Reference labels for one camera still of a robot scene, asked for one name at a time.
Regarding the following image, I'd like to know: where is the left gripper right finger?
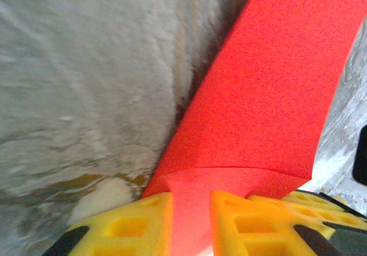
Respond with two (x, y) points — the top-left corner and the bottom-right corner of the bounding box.
(210, 189), (367, 256)

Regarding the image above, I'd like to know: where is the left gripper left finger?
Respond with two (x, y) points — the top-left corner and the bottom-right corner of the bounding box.
(42, 191), (174, 256)

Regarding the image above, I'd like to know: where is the red paper sheet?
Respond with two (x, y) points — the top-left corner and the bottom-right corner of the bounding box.
(142, 0), (367, 256)

